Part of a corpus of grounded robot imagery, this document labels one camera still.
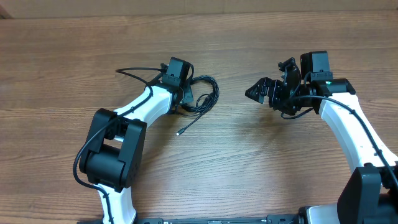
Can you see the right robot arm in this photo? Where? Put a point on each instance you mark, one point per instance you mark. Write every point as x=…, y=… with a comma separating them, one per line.
x=370, y=195

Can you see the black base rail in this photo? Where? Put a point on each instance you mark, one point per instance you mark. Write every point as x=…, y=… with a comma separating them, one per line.
x=217, y=221

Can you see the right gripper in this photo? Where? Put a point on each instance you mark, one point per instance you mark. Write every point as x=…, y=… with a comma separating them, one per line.
x=262, y=84

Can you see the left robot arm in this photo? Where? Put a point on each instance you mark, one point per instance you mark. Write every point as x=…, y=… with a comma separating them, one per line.
x=111, y=155

